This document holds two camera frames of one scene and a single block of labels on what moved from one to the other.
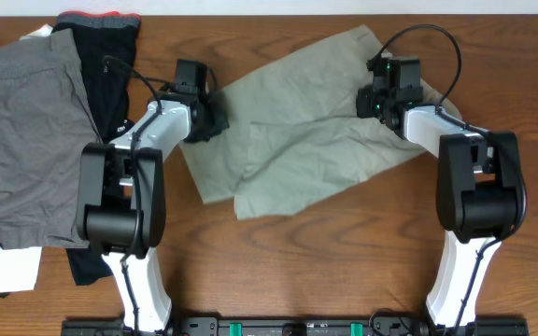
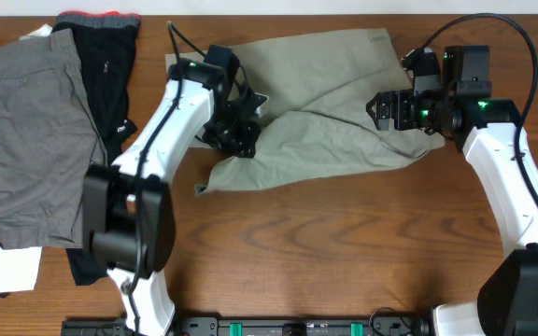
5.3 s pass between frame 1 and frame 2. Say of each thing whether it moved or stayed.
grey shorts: stayed
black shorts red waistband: stayed
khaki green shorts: moved
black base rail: stayed
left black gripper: moved
